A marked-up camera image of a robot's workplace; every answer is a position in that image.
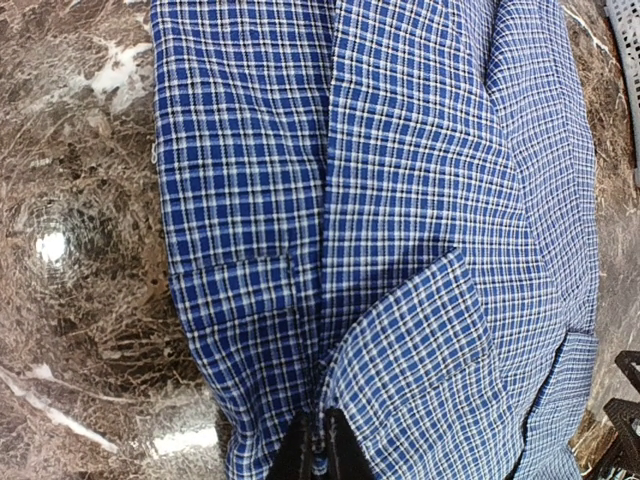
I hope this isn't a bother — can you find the blue checkered long sleeve shirt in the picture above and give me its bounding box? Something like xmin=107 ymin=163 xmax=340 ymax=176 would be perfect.
xmin=151 ymin=1 xmax=599 ymax=479

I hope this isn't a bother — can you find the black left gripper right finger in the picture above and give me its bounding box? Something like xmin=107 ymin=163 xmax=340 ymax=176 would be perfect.
xmin=325 ymin=408 xmax=375 ymax=480

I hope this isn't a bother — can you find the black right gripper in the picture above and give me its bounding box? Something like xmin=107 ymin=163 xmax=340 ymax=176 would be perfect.
xmin=597 ymin=350 xmax=640 ymax=475

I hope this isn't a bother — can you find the white plastic laundry basket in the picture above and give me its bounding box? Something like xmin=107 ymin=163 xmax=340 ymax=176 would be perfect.
xmin=605 ymin=0 xmax=640 ymax=186

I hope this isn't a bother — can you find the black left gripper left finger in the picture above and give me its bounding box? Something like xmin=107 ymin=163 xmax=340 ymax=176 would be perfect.
xmin=267 ymin=412 xmax=313 ymax=480

